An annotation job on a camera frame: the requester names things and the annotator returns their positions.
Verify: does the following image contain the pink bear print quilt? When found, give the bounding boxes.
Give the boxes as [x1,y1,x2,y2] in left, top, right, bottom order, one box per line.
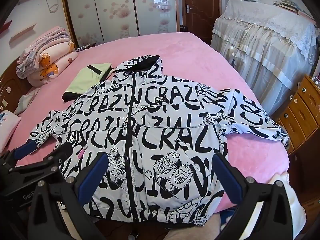
[27,41,78,87]

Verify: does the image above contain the wooden drawer cabinet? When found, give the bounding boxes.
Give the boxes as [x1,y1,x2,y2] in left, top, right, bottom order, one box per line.
[277,75,320,154]

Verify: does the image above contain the lilac folded blanket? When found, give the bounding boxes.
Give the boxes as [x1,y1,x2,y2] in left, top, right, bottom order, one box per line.
[16,26,71,79]

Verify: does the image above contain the white black graffiti print jacket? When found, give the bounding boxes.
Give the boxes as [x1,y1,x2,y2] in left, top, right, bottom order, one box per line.
[29,55,289,226]

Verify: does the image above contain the floral sliding wardrobe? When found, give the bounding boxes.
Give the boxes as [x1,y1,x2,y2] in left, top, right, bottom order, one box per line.
[63,0,179,47]

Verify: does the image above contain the white pink pillow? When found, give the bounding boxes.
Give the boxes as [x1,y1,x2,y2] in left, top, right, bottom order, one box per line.
[0,110,21,153]

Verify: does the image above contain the lace covered furniture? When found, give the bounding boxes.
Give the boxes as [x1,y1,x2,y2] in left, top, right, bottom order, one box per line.
[211,0,317,114]

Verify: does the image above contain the wooden headboard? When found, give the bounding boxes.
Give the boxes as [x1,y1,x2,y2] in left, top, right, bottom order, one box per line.
[0,58,32,112]

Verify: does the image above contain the brown wooden door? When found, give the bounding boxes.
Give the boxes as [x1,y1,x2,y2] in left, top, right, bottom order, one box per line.
[181,0,221,45]

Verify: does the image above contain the green black folded garment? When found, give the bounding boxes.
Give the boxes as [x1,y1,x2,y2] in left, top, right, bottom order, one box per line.
[62,62,113,102]

